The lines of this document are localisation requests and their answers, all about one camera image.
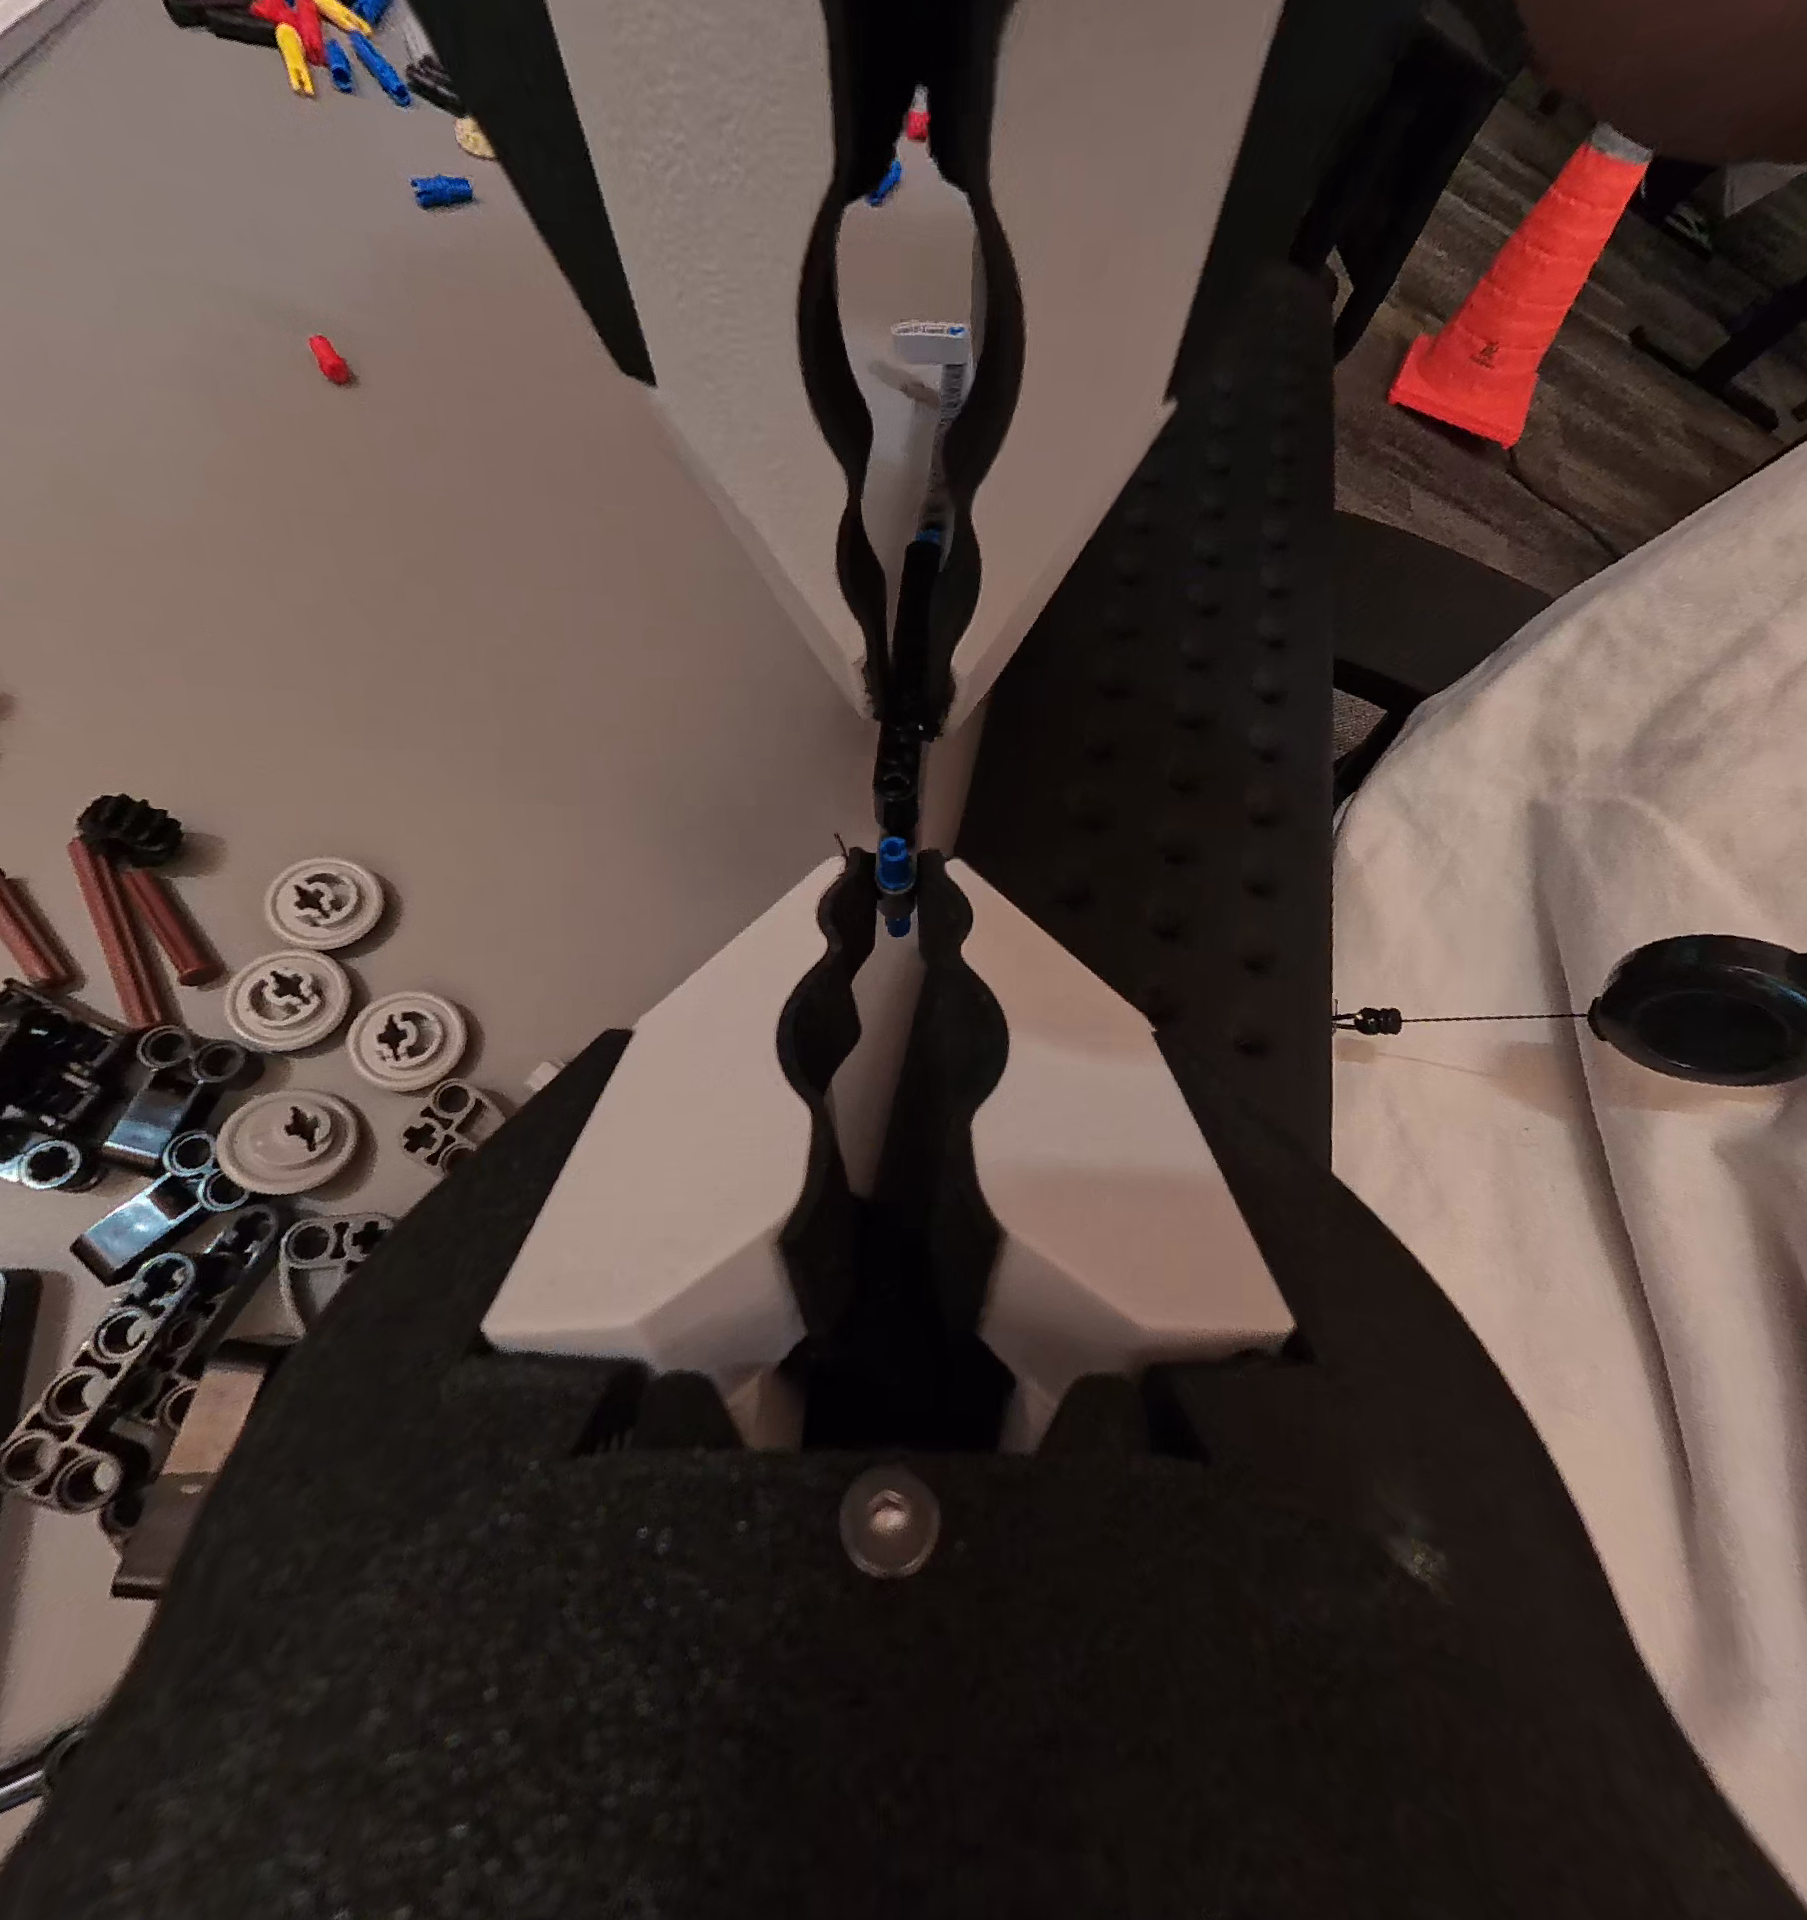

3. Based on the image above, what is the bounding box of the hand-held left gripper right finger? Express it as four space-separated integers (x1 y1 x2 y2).
880 848 1300 1452

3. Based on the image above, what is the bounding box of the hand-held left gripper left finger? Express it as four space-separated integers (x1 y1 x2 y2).
481 858 882 1452

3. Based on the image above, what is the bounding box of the pile of black grey parts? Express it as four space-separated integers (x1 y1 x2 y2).
0 791 564 1517

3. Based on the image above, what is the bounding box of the black perforated panel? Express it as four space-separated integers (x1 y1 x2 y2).
970 269 1344 1179

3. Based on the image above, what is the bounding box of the black badge reel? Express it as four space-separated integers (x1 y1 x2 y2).
1330 931 1807 1091

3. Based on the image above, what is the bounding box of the long dark grey lego beam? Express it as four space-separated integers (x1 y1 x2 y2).
870 313 984 550

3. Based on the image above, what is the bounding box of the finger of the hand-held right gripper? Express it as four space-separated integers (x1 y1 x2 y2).
540 0 906 721
926 0 1290 740

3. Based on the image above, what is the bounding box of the pile of colourful lego pins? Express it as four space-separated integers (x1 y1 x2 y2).
167 0 938 211

